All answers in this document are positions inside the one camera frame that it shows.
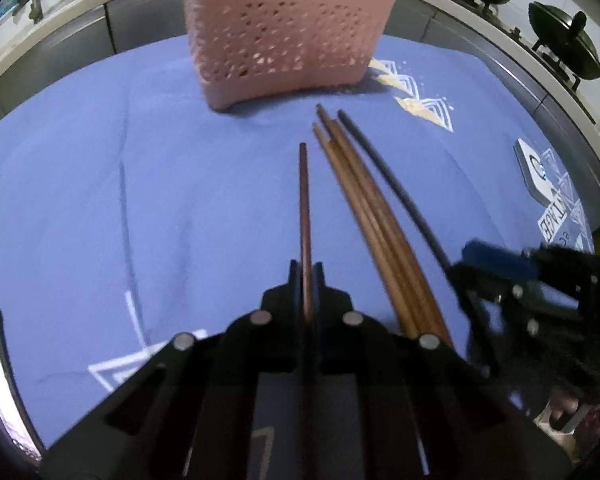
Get blue printed tablecloth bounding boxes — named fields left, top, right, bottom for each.
left=0, top=34, right=598, bottom=456

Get dark reddish wooden chopstick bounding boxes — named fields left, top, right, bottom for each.
left=298, top=142, right=317, bottom=480

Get pink perforated utensil basket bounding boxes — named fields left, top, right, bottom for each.
left=182, top=0, right=398, bottom=111

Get black wok with lid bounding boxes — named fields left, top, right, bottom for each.
left=527, top=1, right=600, bottom=81

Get black chopstick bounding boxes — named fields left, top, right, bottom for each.
left=337, top=111, right=453, bottom=271

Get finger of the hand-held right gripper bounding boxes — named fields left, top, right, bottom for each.
left=461, top=240, right=596, bottom=291
left=447, top=262, right=581, bottom=378

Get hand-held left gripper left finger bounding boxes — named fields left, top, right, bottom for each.
left=40, top=259, right=308, bottom=480

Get brown wooden chopstick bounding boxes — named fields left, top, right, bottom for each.
left=329, top=119, right=455, bottom=348
left=315, top=104, right=443, bottom=341
left=311, top=123, right=421, bottom=341

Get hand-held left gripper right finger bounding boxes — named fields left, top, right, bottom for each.
left=310, top=261, right=576, bottom=480

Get person's right hand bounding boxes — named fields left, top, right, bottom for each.
left=547, top=390, right=583, bottom=431

